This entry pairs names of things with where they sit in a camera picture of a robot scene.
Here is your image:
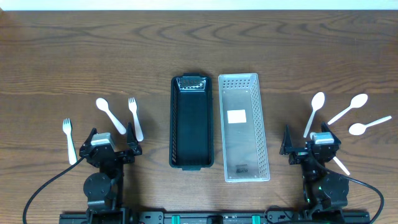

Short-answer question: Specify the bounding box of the white plastic spoon diagonal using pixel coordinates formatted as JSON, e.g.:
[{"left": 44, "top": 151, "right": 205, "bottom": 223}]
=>
[{"left": 327, "top": 93, "right": 368, "bottom": 125}]

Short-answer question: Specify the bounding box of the black plastic basket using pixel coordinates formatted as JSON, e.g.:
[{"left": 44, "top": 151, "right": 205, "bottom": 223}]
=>
[{"left": 169, "top": 73, "right": 214, "bottom": 170}]

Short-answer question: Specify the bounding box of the white plastic spoon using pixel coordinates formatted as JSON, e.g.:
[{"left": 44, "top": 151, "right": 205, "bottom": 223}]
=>
[
  {"left": 303, "top": 92, "right": 325, "bottom": 138},
  {"left": 349, "top": 116, "right": 392, "bottom": 136},
  {"left": 316, "top": 144, "right": 350, "bottom": 175}
]

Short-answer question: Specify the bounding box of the right black cable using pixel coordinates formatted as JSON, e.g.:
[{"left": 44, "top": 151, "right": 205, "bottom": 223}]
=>
[{"left": 313, "top": 158, "right": 385, "bottom": 224}]

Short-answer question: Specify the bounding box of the left black cable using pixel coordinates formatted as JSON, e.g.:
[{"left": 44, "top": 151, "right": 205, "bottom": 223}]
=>
[{"left": 22, "top": 156, "right": 86, "bottom": 224}]

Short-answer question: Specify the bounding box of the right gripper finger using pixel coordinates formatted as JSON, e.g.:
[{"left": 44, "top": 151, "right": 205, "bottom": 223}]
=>
[
  {"left": 281, "top": 125, "right": 292, "bottom": 149},
  {"left": 321, "top": 122, "right": 341, "bottom": 145}
]

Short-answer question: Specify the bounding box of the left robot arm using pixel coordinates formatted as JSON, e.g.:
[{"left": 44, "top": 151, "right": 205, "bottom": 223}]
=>
[{"left": 79, "top": 123, "right": 142, "bottom": 223}]

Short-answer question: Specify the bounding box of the white plastic utensil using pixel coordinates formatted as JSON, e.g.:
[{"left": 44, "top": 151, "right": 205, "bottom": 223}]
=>
[{"left": 96, "top": 98, "right": 127, "bottom": 134}]

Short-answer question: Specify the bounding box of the black cable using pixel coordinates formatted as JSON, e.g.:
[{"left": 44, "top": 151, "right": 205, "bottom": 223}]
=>
[
  {"left": 313, "top": 158, "right": 385, "bottom": 224},
  {"left": 22, "top": 156, "right": 86, "bottom": 224}
]

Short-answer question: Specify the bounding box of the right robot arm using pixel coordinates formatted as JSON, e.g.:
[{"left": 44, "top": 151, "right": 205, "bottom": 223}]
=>
[{"left": 280, "top": 123, "right": 349, "bottom": 222}]

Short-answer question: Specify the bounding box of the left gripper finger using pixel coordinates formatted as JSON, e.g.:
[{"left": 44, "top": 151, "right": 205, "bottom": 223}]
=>
[
  {"left": 126, "top": 122, "right": 139, "bottom": 148},
  {"left": 81, "top": 128, "right": 97, "bottom": 149}
]

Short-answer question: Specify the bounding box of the clear plastic basket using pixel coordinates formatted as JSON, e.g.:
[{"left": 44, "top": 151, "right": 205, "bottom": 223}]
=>
[{"left": 218, "top": 73, "right": 271, "bottom": 183}]

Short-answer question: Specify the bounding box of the black mounting rail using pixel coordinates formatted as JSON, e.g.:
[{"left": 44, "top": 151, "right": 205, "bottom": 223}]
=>
[{"left": 58, "top": 210, "right": 371, "bottom": 224}]

